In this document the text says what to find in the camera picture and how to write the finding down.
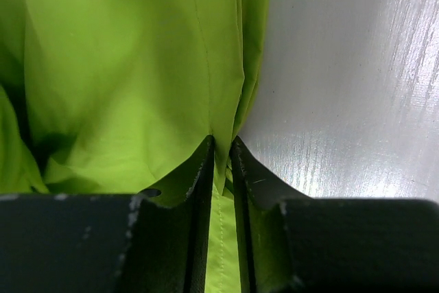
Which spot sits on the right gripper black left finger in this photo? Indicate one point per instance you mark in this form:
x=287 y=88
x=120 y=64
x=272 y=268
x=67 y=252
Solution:
x=152 y=241

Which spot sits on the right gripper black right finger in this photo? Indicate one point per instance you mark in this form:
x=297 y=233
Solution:
x=290 y=242

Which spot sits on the lime green shorts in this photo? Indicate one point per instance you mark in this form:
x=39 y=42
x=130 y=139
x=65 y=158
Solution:
x=109 y=96

